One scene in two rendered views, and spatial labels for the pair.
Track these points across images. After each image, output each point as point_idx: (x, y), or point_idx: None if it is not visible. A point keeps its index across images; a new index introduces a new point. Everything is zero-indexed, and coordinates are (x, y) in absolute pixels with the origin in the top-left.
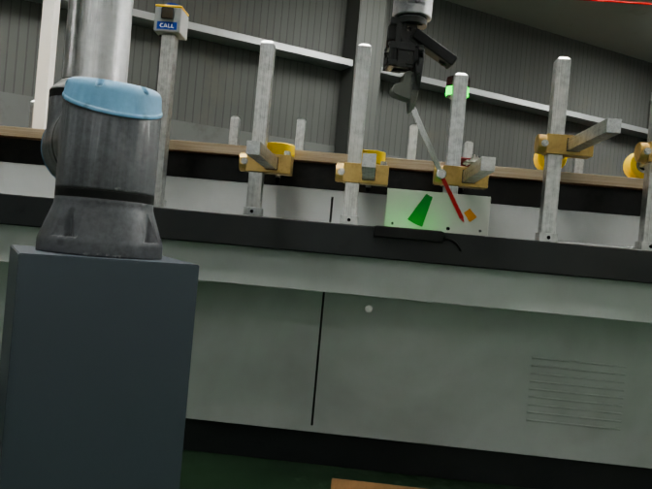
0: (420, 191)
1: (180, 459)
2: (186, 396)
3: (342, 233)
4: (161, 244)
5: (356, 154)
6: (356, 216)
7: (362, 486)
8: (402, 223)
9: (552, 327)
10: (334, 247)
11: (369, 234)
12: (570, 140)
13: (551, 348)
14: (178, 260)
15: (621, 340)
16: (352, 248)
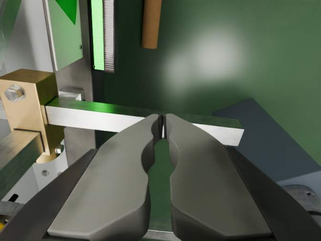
0: (48, 5)
1: (278, 124)
2: (290, 136)
3: (97, 102)
4: (300, 190)
5: (32, 148)
6: (80, 95)
7: (153, 32)
8: (78, 32)
9: None
10: (102, 101)
11: (95, 73)
12: None
13: None
14: (294, 179)
15: None
16: (101, 84)
